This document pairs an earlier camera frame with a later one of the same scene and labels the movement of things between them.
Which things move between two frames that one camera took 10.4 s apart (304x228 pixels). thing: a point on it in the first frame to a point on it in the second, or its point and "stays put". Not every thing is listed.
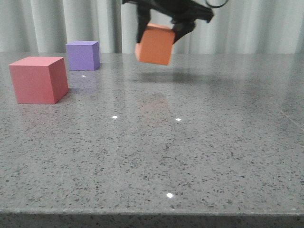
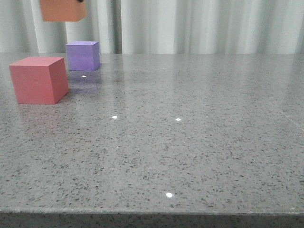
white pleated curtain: x=274 y=27 stays put
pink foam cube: x=39 y=80 stays put
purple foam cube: x=83 y=55 stays put
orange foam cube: x=156 y=45 to x=63 y=10
